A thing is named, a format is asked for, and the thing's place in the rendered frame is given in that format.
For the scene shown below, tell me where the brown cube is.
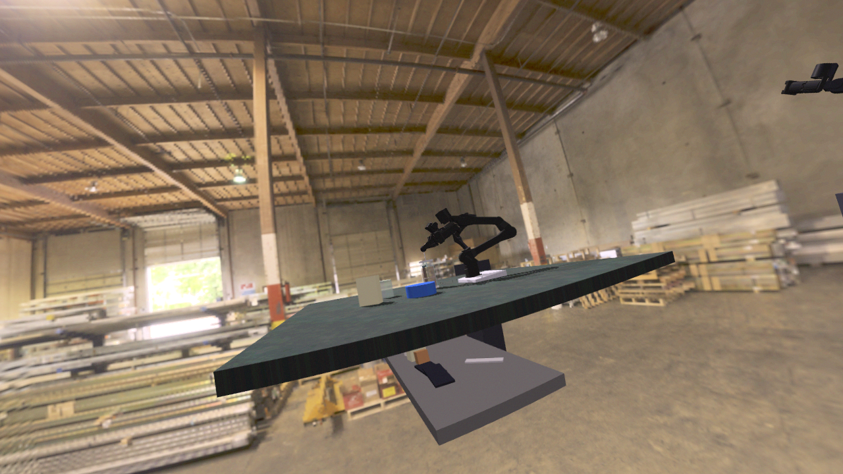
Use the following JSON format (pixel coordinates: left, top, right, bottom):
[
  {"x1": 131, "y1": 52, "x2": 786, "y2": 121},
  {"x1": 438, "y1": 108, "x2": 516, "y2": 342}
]
[{"x1": 413, "y1": 349, "x2": 430, "y2": 365}]

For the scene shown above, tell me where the cream rectangular block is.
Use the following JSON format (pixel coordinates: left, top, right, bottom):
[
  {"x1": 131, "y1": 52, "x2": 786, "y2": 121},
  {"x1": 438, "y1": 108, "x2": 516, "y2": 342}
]
[
  {"x1": 406, "y1": 347, "x2": 426, "y2": 362},
  {"x1": 356, "y1": 275, "x2": 383, "y2": 307}
]

